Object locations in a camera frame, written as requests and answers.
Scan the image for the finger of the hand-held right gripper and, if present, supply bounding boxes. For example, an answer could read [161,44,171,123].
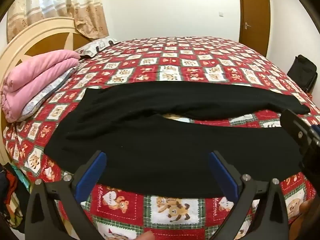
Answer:
[280,109,320,145]

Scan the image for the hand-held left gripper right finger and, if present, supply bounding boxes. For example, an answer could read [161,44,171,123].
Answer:
[209,151,297,240]

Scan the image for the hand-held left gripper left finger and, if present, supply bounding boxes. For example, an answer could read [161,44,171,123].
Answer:
[24,150,108,240]

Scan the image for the black pants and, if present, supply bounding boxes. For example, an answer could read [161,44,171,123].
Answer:
[44,81,312,198]

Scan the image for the black suitcase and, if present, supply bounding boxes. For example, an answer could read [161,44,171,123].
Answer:
[287,54,318,93]

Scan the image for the pile of clothes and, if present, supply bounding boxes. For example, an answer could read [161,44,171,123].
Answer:
[0,164,30,228]

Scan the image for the grey patterned folded quilt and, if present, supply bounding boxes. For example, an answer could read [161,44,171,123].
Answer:
[21,64,79,120]

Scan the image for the brown wooden door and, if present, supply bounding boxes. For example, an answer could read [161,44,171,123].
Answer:
[237,0,271,57]

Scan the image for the pink folded blanket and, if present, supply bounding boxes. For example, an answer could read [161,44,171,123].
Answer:
[0,50,80,123]

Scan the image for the red bear printed blanket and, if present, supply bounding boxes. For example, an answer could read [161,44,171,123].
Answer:
[4,36,320,240]

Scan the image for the patterned pillow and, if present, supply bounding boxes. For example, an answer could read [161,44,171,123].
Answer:
[75,37,119,59]

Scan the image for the cream wooden headboard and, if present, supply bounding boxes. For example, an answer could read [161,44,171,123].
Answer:
[0,17,92,165]

